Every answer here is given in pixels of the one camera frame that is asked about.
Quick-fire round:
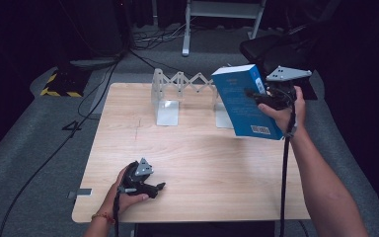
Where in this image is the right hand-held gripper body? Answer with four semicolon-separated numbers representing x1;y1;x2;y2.
255;65;313;112

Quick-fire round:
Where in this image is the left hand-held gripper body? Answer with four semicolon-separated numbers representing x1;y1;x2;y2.
121;157;160;199

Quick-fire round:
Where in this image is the blue book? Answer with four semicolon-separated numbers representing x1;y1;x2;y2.
211;63;284;141

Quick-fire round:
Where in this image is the white expandable book rack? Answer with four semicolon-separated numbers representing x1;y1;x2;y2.
151;67;235;129

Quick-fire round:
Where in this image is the person's right hand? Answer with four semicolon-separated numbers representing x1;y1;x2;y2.
258;86;307;135

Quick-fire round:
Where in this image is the person's left hand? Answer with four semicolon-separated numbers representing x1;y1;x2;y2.
99;166;150;220

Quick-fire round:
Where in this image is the black chair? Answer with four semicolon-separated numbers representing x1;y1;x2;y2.
239;19;320;101

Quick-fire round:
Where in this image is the grey tape strip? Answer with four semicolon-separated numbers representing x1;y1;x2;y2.
67;188;94;200

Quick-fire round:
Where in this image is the black tape floor mark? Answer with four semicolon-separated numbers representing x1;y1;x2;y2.
61;119;83;139

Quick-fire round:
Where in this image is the white metal stand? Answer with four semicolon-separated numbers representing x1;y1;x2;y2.
181;0;267;57

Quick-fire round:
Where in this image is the yellow and black striped base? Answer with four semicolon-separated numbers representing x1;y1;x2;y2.
39;67;92;99

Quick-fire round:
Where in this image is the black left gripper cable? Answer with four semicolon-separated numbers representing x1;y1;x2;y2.
112;189;123;237

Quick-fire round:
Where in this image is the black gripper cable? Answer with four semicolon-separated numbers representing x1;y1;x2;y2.
278;98;298;237
112;189;123;237

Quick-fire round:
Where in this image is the red and gold bracelet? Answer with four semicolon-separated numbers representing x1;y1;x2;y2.
91;212;116;225

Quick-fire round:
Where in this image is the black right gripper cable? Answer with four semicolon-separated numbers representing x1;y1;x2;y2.
278;98;298;237

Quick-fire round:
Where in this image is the long black floor cable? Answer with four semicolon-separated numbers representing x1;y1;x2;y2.
0;53;126;237

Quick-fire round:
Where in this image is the bundle of floor cables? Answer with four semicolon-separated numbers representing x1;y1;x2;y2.
132;21;193;52

